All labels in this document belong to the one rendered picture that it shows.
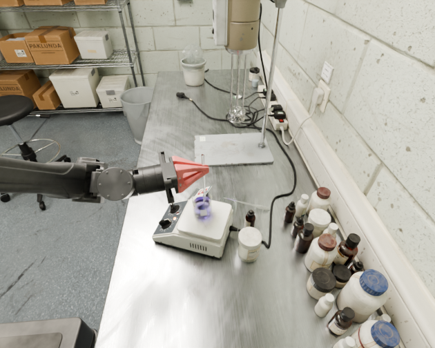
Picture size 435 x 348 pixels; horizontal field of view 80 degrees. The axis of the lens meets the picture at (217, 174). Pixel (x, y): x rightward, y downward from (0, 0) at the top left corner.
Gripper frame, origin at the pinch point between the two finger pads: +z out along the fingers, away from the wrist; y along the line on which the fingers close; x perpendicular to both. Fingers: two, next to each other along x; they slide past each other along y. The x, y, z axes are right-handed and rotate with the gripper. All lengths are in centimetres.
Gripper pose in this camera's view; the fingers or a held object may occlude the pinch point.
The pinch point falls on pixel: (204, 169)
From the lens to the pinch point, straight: 56.7
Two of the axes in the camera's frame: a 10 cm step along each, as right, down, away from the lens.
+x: -0.1, 7.4, 6.7
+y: -2.9, -6.4, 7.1
